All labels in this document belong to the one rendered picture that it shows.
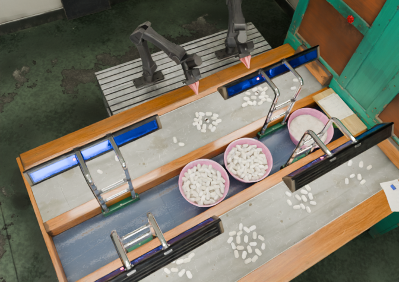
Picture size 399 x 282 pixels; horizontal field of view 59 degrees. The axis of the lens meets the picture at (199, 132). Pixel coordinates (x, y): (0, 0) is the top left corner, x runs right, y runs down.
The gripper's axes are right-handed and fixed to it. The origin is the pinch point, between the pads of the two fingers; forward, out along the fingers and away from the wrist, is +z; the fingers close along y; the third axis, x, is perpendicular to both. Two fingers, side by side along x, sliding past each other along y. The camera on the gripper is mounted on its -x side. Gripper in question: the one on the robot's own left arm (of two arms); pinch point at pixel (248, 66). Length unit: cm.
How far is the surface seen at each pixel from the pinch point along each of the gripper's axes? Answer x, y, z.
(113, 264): -33, -114, 58
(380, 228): -18, 49, 134
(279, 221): -44, -33, 74
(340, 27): -32, 45, -4
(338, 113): -25, 35, 43
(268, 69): -32.5, -6.9, 2.0
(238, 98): 3.0, -11.4, 15.8
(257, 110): -5.0, -5.7, 25.6
